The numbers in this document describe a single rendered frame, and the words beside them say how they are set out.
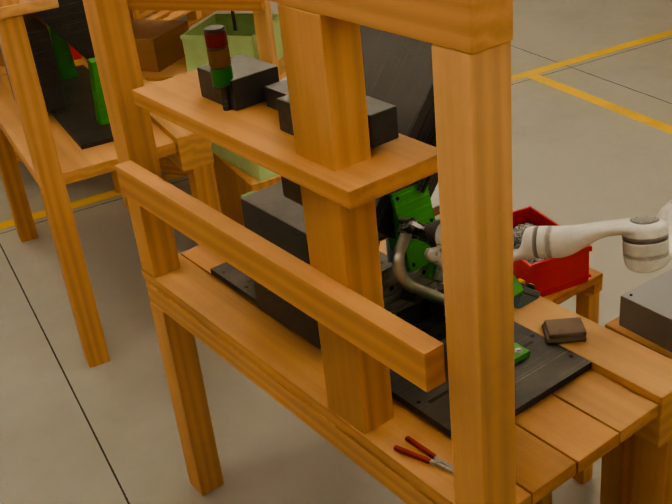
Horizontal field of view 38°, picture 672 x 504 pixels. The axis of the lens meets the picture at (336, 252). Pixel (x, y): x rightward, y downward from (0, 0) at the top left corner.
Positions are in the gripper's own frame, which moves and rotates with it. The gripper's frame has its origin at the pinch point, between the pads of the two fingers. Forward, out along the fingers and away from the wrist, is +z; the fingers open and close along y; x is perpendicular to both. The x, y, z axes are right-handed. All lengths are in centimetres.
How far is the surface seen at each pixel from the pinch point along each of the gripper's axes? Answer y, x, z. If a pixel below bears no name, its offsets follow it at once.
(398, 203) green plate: 4.3, -5.4, 2.9
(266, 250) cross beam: 33.9, 20.7, 2.2
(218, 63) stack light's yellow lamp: 60, -13, 11
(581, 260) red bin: -63, -20, 2
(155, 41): -25, -99, 303
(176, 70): -42, -91, 301
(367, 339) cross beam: 25, 33, -33
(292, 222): 22.8, 9.4, 15.4
